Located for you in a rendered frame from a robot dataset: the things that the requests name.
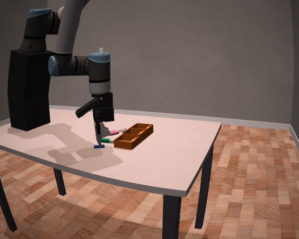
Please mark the green and white eraser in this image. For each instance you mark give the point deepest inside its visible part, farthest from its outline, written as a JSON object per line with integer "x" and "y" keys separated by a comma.
{"x": 107, "y": 140}

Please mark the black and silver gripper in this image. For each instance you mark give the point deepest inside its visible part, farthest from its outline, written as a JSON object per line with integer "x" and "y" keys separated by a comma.
{"x": 103, "y": 112}

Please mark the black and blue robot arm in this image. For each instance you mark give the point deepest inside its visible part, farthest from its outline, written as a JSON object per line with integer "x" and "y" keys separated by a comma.
{"x": 64, "y": 24}

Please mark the orange three-compartment bin rack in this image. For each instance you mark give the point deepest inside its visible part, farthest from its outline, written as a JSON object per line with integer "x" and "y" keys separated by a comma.
{"x": 135, "y": 134}

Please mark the pink block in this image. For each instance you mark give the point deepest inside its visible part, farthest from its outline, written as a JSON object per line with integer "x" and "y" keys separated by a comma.
{"x": 114, "y": 132}

